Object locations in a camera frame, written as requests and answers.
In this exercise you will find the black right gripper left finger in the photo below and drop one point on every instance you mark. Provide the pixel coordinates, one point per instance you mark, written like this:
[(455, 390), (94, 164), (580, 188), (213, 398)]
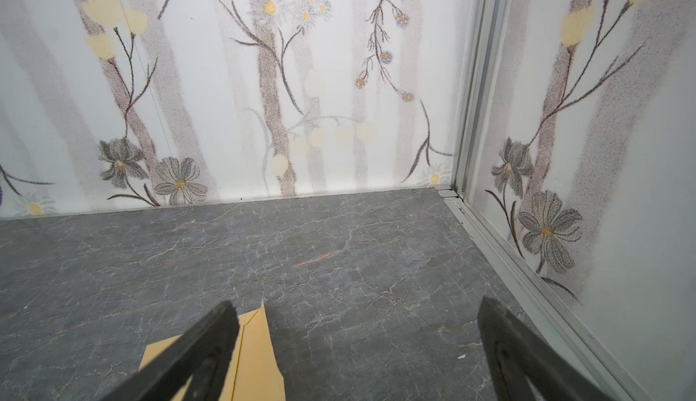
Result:
[(197, 361)]

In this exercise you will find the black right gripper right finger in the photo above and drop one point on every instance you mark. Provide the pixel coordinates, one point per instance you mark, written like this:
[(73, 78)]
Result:
[(522, 365)]

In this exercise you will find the tan paper envelope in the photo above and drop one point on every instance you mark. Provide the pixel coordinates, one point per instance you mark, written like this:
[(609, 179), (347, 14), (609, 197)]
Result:
[(253, 372)]

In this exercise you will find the aluminium corner frame post right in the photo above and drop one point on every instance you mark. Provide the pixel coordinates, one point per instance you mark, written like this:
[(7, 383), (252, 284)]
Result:
[(487, 22)]

